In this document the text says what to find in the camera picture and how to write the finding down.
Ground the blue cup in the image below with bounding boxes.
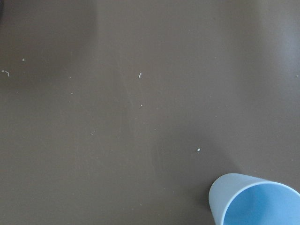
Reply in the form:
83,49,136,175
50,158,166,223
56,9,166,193
209,173,300,225

